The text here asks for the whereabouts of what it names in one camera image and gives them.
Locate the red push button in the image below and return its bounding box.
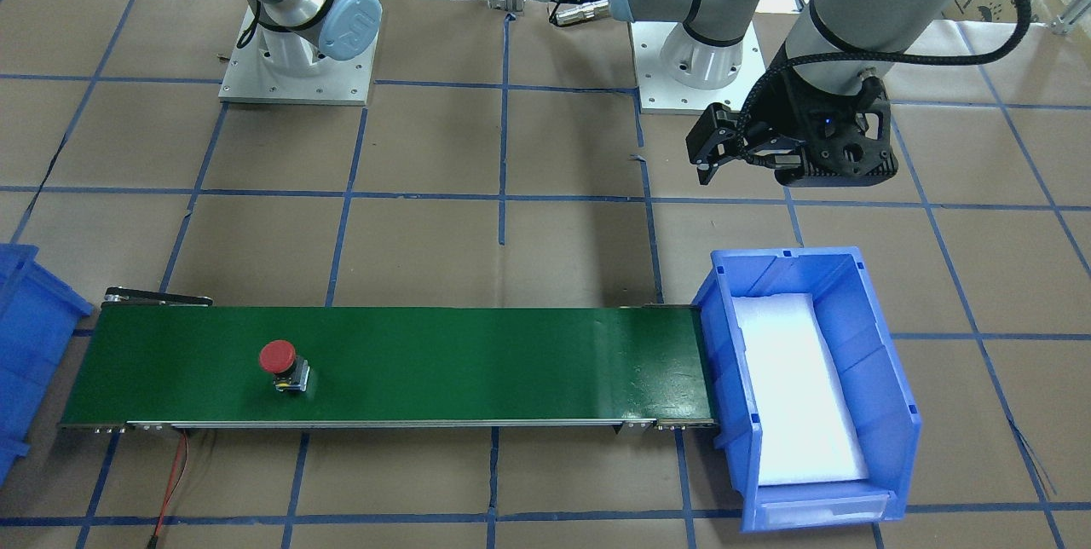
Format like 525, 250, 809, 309
257, 339, 311, 393

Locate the green conveyor belt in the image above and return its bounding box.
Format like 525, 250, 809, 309
60, 305, 716, 429

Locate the black braided cable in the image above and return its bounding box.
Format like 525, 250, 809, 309
733, 0, 1032, 162

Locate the blue plastic bin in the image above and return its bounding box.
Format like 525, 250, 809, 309
693, 247, 922, 533
1, 243, 93, 479

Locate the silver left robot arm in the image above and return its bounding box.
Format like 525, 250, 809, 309
608, 0, 1026, 187

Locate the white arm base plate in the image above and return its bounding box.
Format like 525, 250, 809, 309
630, 22, 766, 114
218, 26, 377, 107

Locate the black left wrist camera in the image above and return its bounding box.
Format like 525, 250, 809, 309
685, 102, 750, 184

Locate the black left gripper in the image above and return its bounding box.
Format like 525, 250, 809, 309
750, 72, 898, 188

